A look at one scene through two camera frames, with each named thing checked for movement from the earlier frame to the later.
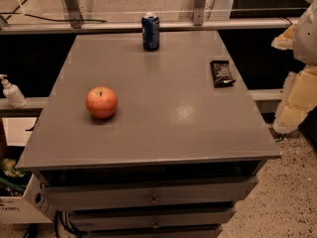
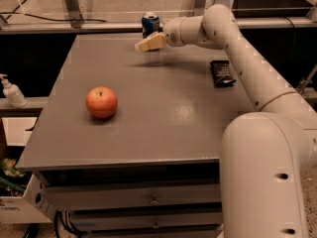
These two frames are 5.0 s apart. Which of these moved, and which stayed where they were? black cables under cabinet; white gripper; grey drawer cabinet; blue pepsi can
Moved: white gripper
Stayed: grey drawer cabinet; blue pepsi can; black cables under cabinet
